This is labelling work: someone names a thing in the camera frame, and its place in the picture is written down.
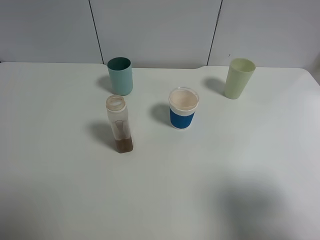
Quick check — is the clear plastic drink bottle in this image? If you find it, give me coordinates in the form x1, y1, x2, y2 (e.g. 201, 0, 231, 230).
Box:
106, 95, 134, 154

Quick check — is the white cup with blue sleeve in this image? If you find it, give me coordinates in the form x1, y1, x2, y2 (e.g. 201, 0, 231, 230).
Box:
168, 87, 200, 130

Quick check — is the teal plastic cup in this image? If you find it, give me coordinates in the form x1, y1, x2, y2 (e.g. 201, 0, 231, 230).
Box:
107, 57, 133, 96

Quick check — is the pale green plastic cup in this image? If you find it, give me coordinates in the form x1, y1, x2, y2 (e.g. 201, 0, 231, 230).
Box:
224, 58, 256, 100

